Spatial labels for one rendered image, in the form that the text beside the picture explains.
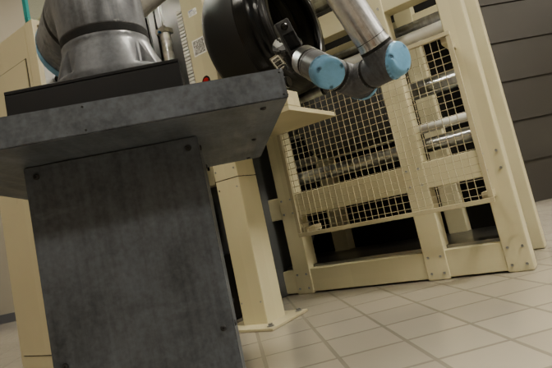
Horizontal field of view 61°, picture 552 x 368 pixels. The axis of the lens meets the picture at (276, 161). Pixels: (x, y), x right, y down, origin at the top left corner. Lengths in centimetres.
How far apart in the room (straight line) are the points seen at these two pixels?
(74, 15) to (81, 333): 49
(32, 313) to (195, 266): 129
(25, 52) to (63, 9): 105
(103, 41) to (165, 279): 39
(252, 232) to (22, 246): 85
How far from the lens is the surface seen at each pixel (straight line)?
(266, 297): 200
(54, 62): 107
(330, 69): 131
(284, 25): 148
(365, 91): 138
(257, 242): 199
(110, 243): 72
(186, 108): 59
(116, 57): 80
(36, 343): 196
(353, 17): 128
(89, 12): 85
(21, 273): 197
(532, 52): 615
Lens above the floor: 41
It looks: 7 degrees up
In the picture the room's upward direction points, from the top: 12 degrees counter-clockwise
